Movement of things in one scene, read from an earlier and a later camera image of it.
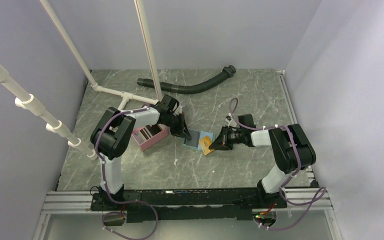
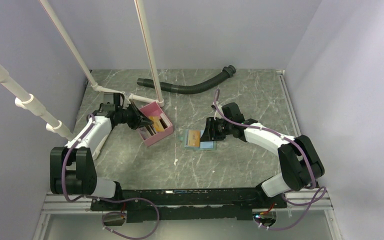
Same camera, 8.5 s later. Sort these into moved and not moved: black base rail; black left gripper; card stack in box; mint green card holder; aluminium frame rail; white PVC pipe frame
Moved: black left gripper; mint green card holder
Not moved: white PVC pipe frame; black base rail; aluminium frame rail; card stack in box
